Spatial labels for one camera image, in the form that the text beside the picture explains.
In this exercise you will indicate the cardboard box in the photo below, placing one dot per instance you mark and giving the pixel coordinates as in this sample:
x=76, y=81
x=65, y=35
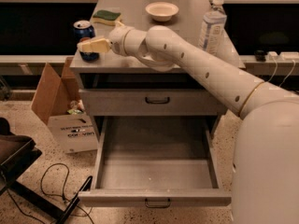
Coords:
x=54, y=92

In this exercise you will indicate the blue pepsi can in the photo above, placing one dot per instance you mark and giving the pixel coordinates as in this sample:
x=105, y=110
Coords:
x=82, y=30

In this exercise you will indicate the clear plastic water bottle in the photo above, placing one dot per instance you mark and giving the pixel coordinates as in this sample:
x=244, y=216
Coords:
x=212, y=27

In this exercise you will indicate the grey drawer cabinet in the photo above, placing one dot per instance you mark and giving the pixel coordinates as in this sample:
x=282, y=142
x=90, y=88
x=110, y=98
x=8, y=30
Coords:
x=113, y=71

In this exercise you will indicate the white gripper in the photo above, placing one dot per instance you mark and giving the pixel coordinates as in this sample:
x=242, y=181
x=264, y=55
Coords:
x=117, y=41

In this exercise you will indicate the black chair base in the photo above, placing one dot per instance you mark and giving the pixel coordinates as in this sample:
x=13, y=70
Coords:
x=17, y=154

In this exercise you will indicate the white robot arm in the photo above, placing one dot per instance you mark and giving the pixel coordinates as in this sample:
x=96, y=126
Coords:
x=265, y=188

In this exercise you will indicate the closed grey upper drawer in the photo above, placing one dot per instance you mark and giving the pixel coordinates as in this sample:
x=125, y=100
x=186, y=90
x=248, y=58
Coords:
x=150, y=102

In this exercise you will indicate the white bowl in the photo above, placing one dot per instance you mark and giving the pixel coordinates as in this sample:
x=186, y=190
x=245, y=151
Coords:
x=161, y=11

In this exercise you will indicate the white power strip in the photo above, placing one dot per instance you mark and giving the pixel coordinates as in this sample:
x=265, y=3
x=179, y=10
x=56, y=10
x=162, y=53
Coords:
x=284, y=56

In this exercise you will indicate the open grey bottom drawer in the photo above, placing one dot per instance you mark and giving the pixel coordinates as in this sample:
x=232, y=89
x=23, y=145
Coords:
x=157, y=162

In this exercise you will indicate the green yellow sponge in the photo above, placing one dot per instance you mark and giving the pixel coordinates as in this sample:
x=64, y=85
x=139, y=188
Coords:
x=106, y=17

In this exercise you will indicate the black adapter on ledge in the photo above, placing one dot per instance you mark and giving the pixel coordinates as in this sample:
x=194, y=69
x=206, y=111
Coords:
x=260, y=55

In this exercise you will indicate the snack bags in box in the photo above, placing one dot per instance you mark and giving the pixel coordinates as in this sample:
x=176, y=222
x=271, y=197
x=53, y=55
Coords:
x=76, y=107

